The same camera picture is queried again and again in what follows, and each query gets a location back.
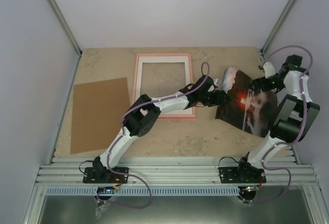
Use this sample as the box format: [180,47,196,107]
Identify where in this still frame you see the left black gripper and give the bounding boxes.
[198,90,230,107]

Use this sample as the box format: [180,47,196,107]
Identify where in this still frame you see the sunset landscape photo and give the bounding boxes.
[215,67,278,138]

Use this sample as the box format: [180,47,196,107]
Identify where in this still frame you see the pink wooden picture frame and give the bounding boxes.
[133,53,196,120]

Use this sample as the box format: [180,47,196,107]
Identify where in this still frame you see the white mat board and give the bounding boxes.
[132,53,193,103]

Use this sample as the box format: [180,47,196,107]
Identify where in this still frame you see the brown cardboard backing board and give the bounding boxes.
[70,78,130,154]

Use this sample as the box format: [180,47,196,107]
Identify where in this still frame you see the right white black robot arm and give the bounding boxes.
[236,54,320,182]

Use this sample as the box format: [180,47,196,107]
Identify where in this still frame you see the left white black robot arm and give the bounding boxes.
[93,75,229,183]

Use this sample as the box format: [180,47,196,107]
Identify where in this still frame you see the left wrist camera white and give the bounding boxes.
[210,78,222,91]

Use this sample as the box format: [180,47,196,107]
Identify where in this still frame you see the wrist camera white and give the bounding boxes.
[259,61,276,79]
[210,78,222,91]

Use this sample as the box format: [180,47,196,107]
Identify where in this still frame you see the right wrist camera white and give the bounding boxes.
[259,61,276,79]

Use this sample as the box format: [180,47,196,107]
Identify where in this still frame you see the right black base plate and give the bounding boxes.
[218,157,267,184]

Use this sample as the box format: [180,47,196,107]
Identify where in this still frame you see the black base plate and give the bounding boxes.
[79,160,129,184]
[218,157,267,184]

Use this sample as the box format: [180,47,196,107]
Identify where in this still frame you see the aluminium rail base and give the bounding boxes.
[25,47,328,223]

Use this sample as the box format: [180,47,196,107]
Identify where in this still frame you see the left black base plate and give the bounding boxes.
[79,160,129,184]

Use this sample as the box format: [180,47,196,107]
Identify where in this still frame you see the grey slotted cable duct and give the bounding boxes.
[45,185,240,197]

